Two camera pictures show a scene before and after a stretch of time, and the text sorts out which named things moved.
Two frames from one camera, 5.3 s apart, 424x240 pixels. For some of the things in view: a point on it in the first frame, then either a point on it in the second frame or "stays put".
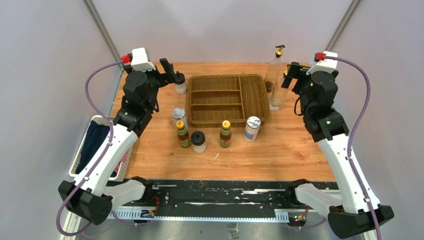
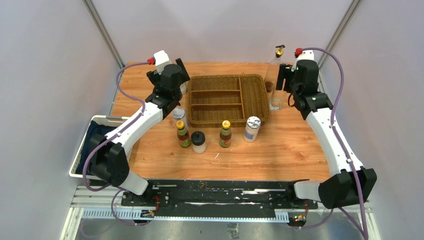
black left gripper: x=163 y=78 → x=184 y=77
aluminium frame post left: x=95 y=16 stays put
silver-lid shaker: x=179 y=114 stays put
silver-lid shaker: x=251 y=130 stays put
